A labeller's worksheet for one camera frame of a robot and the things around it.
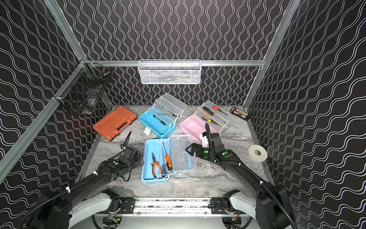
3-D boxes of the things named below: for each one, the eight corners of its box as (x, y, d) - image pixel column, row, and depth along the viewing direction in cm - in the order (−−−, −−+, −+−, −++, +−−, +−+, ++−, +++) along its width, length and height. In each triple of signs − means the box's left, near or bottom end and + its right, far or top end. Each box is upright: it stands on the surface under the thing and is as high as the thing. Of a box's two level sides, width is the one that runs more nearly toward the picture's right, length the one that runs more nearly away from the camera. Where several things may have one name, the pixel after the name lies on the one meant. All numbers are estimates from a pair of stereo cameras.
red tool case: (93, 130, 107) (89, 126, 102) (120, 109, 121) (118, 104, 116) (110, 142, 100) (107, 138, 96) (137, 118, 114) (135, 114, 110)
